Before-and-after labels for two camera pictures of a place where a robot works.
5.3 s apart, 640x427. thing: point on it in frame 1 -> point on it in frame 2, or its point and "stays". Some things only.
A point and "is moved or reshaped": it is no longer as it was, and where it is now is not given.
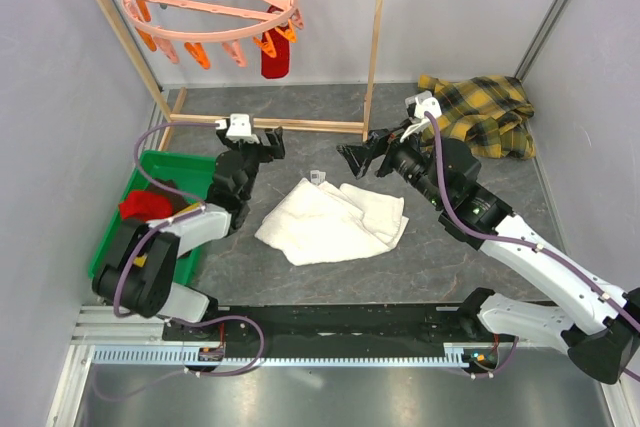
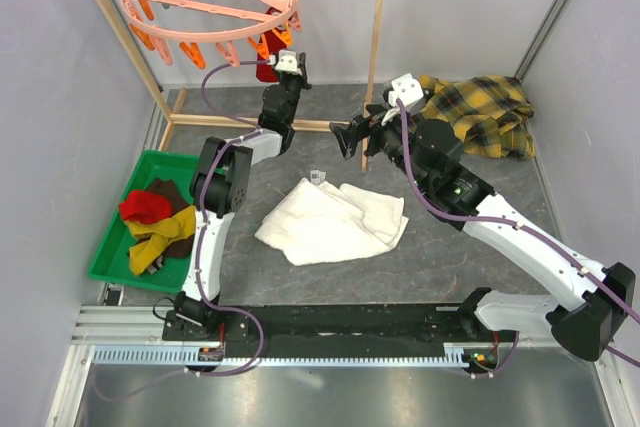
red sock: x=275 y=66 is moved or reshaped
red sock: x=141 y=205 stays
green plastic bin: x=191 y=175 stays
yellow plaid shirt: x=489 y=114 stays
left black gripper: x=267 y=151 -> x=303 y=78
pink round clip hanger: x=202 y=0 stays
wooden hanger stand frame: x=171 y=113 stays
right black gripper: x=378 y=143 -> x=349 y=134
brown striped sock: x=175 y=200 stays
